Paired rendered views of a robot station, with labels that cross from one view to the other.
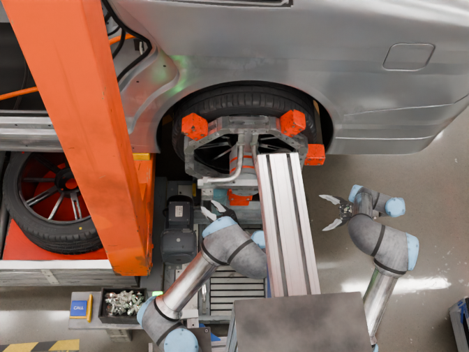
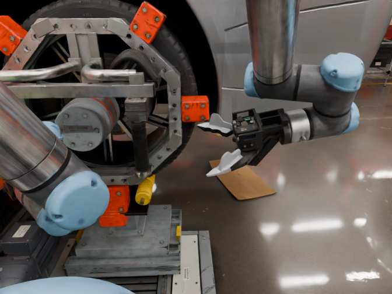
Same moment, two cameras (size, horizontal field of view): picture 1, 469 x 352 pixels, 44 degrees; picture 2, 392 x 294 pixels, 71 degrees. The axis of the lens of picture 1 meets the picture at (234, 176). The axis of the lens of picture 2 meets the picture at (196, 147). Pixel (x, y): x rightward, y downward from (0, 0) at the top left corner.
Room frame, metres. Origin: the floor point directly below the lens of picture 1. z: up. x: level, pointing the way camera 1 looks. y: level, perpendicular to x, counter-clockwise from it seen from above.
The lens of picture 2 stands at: (0.49, -0.42, 1.12)
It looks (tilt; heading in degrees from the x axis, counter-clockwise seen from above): 25 degrees down; 4
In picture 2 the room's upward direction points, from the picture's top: straight up
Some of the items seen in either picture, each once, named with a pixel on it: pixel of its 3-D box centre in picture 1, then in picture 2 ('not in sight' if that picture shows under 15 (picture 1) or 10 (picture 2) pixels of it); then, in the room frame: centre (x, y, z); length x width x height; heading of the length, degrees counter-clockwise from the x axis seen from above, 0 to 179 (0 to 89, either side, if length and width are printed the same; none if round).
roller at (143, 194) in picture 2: not in sight; (146, 181); (1.43, -0.14, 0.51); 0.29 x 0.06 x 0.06; 7
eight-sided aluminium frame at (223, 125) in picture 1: (244, 155); (97, 110); (1.32, -0.04, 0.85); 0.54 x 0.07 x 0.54; 97
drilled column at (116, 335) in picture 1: (117, 322); not in sight; (0.66, 0.50, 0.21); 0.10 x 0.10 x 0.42; 7
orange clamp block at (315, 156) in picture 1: (313, 154); (194, 108); (1.36, -0.35, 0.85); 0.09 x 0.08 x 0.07; 97
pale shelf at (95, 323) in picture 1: (117, 310); not in sight; (0.66, 0.47, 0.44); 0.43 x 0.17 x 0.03; 97
